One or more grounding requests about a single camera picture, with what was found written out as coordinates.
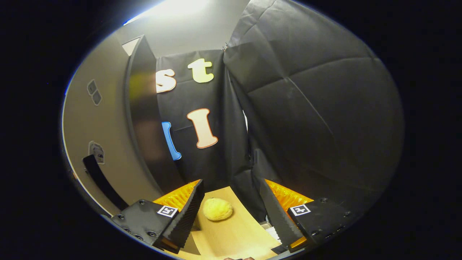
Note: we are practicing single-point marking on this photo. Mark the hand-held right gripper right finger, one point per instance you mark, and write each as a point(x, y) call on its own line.
point(276, 213)

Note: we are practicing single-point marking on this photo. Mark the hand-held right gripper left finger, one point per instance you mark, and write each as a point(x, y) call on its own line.
point(187, 213)

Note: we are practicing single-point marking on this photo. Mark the grey double-door shoe cabinet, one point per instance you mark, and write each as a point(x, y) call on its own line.
point(148, 126)

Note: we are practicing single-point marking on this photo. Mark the yellow round sponge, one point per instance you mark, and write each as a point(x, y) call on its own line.
point(217, 209)

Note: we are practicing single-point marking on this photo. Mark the black backdrop cloth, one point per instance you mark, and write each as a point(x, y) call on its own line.
point(306, 108)

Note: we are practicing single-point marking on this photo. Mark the small metal clip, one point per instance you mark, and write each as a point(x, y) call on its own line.
point(225, 46)

